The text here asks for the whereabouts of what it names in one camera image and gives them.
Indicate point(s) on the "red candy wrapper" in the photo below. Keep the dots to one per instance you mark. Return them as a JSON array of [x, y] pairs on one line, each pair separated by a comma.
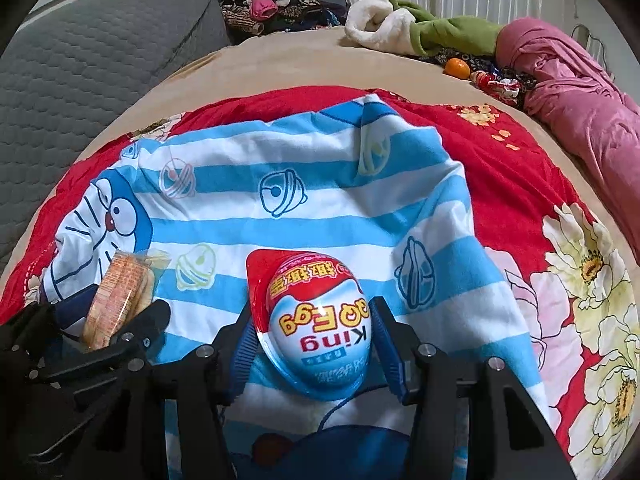
[[500, 86]]

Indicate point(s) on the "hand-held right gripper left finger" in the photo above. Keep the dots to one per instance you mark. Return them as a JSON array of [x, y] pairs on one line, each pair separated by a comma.
[[241, 357]]

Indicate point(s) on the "egg-shaped toy candy pack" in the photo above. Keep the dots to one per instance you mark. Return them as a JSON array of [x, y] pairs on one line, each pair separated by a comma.
[[310, 330]]

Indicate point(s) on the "red floral blanket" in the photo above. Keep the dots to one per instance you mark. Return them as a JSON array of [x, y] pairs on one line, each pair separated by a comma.
[[500, 170]]

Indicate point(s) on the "blue striped cartoon cloth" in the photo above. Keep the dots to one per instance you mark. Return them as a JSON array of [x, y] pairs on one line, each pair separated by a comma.
[[300, 200]]

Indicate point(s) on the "dark floral cloth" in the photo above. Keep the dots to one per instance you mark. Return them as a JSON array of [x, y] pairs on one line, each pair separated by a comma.
[[522, 77]]

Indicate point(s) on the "white and green fleece garment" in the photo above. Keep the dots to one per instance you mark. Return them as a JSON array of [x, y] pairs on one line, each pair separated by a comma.
[[450, 30]]

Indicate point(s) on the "beige bed sheet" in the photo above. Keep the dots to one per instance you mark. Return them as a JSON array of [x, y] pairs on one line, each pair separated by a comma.
[[300, 55]]

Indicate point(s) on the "grey quilted headboard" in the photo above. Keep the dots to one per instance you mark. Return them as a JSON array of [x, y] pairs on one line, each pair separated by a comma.
[[90, 60]]

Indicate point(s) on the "orange cracker packet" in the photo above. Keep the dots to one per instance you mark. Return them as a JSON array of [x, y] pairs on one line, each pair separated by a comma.
[[120, 290]]

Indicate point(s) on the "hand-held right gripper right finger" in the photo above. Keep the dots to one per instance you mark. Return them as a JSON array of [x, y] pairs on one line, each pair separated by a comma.
[[395, 360]]

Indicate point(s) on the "pink quilt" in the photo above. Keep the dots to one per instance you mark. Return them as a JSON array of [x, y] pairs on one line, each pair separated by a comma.
[[575, 100]]

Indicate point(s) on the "pile of clothes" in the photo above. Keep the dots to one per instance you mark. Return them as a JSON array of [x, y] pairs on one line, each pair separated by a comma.
[[280, 2]]

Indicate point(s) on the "orange tangerine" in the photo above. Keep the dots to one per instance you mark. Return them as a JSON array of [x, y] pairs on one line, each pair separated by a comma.
[[457, 67]]

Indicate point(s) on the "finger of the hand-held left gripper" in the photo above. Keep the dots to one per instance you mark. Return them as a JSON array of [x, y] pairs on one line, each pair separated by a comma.
[[150, 317], [30, 325]]

